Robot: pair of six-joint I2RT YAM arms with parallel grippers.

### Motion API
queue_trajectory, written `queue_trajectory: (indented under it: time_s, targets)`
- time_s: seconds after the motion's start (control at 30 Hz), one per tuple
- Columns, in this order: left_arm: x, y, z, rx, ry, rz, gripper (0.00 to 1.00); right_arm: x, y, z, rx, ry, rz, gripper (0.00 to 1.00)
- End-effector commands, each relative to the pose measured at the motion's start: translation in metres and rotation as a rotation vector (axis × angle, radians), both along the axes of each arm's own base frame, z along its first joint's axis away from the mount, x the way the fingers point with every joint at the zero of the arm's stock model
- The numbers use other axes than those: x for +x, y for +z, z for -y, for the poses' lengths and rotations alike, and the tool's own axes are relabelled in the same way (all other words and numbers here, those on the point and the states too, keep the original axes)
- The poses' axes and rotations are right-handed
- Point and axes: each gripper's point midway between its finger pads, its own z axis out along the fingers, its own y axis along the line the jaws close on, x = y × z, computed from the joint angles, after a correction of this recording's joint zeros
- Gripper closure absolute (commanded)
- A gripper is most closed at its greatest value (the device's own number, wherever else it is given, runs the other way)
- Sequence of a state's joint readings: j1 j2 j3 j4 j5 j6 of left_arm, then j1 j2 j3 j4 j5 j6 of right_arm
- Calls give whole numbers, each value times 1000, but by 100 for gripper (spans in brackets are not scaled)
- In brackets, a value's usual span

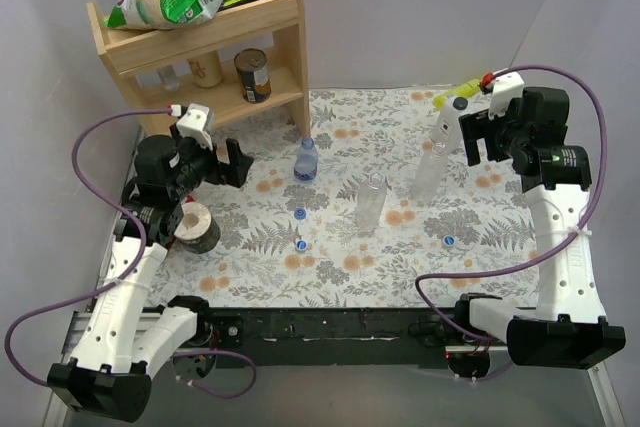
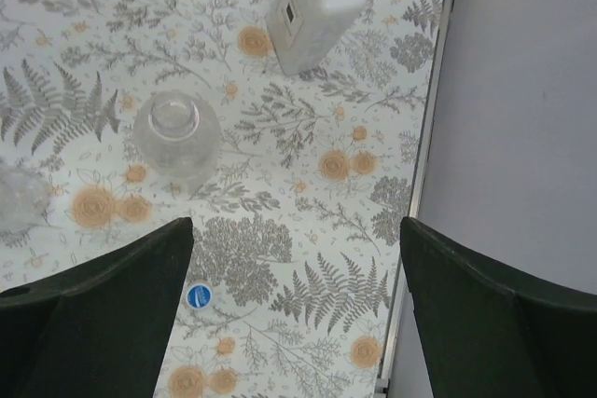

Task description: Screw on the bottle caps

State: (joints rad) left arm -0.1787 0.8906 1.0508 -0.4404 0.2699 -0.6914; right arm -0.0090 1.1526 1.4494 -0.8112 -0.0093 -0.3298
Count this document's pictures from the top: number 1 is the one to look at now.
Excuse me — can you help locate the white bottle black cap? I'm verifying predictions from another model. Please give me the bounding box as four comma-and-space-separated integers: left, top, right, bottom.
430, 96, 468, 154

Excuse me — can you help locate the floral table mat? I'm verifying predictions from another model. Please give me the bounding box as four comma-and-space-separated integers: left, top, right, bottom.
146, 87, 538, 307

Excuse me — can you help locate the toilet paper roll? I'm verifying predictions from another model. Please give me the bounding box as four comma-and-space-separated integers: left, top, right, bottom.
174, 202, 221, 254

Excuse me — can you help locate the small blue-label water bottle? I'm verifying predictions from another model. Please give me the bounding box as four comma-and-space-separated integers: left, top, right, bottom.
293, 137, 318, 182

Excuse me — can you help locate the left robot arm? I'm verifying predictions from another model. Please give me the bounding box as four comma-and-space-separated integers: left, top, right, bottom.
47, 134, 253, 422

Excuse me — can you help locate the blue bottle cap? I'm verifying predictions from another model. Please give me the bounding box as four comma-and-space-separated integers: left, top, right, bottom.
296, 240, 308, 252
294, 208, 306, 220
442, 235, 456, 248

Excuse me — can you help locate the clear bottle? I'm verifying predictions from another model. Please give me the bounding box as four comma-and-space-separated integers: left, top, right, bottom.
354, 172, 388, 230
410, 143, 448, 203
157, 65, 180, 92

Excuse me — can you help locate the wooden shelf unit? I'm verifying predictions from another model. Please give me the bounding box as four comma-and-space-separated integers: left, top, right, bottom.
87, 0, 311, 136

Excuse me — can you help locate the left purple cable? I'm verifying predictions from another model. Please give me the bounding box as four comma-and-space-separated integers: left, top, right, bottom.
4, 105, 259, 400

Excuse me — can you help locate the beige cup on shelf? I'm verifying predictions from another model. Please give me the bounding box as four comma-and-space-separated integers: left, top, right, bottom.
187, 51, 223, 88

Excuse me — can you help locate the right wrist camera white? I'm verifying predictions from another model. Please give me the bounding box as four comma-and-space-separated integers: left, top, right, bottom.
479, 69, 524, 120

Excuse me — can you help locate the clear bottle on shelf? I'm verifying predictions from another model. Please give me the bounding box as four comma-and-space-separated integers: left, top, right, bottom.
157, 65, 180, 92

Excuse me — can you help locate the tin can with label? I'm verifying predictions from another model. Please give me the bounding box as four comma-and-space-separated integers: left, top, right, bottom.
234, 48, 271, 103

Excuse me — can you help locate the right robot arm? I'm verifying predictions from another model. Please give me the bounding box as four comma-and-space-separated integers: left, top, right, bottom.
452, 87, 626, 369

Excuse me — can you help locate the yellow squeeze bottle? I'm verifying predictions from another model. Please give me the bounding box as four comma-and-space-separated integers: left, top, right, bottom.
432, 78, 481, 110

